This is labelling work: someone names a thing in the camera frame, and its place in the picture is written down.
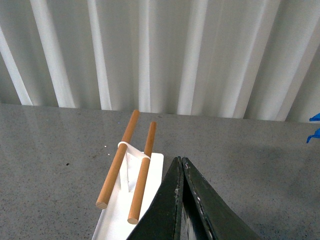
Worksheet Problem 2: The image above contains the white pleated curtain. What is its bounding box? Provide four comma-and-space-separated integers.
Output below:
0, 0, 320, 122

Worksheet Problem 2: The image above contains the blue microfiber cloth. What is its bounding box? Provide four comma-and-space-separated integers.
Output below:
306, 112, 320, 144

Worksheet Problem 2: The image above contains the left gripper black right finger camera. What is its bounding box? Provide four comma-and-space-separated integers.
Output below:
182, 157, 260, 240

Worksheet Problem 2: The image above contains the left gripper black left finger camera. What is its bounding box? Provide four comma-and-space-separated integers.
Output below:
128, 156, 184, 240

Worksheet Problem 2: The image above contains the white rack with wooden rods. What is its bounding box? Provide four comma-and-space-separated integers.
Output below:
92, 110, 164, 240

